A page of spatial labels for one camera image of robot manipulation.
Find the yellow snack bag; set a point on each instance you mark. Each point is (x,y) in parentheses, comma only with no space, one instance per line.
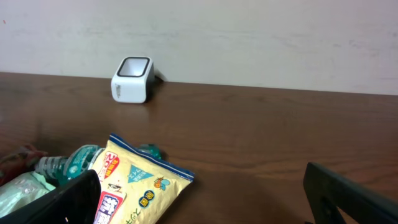
(136,187)

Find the blue mouthwash bottle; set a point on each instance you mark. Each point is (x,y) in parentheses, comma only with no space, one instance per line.
(74,161)

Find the white barcode scanner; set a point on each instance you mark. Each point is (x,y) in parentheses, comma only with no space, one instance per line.
(135,80)

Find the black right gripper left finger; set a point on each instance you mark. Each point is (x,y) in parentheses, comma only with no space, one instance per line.
(74,202)

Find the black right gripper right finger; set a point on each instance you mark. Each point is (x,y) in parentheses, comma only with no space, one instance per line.
(329,193)

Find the light green tissue pack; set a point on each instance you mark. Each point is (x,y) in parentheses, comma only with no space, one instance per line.
(23,190)

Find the red chocolate bar wrapper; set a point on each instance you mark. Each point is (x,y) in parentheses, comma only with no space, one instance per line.
(19,162)

